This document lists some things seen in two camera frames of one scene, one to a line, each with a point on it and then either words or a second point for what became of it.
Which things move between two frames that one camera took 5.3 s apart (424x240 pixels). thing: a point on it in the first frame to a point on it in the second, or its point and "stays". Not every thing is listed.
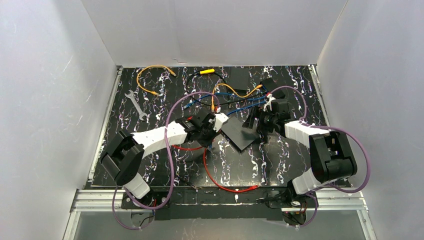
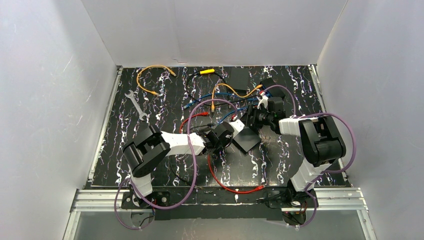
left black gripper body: x=208 y=133 to x=239 y=138
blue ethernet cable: x=186 y=105 stays
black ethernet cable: x=204 y=104 stays
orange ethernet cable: x=213 y=107 stays
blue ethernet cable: x=249 y=107 stays
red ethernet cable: x=253 y=187 to x=254 y=189
